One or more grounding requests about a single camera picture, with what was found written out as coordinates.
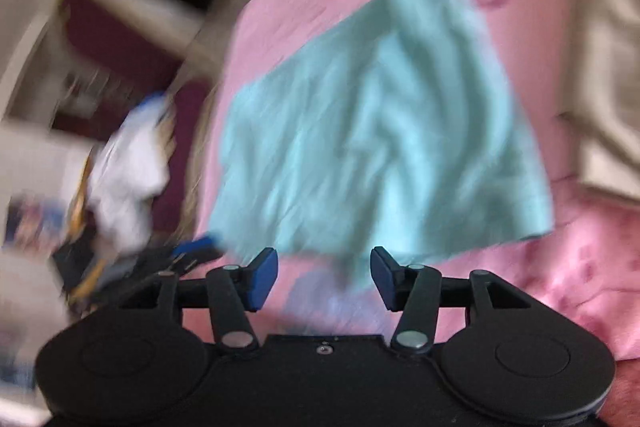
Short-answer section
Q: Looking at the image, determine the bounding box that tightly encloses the light blue t-shirt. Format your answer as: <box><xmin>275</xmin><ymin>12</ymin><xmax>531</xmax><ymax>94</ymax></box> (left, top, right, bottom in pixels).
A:
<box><xmin>205</xmin><ymin>0</ymin><xmax>555</xmax><ymax>294</ymax></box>

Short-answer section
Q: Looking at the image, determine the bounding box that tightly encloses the maroon padded chair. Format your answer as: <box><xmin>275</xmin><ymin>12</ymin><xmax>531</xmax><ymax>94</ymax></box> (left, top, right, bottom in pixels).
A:
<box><xmin>59</xmin><ymin>0</ymin><xmax>222</xmax><ymax>235</ymax></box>

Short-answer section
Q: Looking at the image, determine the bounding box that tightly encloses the reddish brown blanket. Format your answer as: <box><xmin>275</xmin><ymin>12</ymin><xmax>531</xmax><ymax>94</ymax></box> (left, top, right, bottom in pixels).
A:
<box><xmin>597</xmin><ymin>354</ymin><xmax>640</xmax><ymax>427</ymax></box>

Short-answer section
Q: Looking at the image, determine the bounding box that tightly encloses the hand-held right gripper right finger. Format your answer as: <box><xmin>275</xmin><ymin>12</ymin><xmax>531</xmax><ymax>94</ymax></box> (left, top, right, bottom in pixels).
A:
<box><xmin>370</xmin><ymin>246</ymin><xmax>534</xmax><ymax>354</ymax></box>

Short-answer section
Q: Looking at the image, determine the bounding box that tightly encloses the white cloth on chair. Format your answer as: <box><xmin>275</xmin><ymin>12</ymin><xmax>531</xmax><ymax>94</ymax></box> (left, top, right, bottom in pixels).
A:
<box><xmin>87</xmin><ymin>91</ymin><xmax>177</xmax><ymax>254</ymax></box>

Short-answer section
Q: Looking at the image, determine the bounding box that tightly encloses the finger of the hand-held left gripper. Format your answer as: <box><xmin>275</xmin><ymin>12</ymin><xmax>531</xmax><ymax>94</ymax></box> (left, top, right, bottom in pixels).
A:
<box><xmin>134</xmin><ymin>233</ymin><xmax>225</xmax><ymax>280</ymax></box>

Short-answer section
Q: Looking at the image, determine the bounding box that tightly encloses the beige folded garment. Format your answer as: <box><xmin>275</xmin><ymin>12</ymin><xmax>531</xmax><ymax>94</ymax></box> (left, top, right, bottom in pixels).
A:
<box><xmin>554</xmin><ymin>0</ymin><xmax>640</xmax><ymax>208</ymax></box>

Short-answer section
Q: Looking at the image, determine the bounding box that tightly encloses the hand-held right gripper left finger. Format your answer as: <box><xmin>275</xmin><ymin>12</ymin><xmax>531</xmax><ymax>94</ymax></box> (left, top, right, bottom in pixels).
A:
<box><xmin>119</xmin><ymin>247</ymin><xmax>279</xmax><ymax>355</ymax></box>

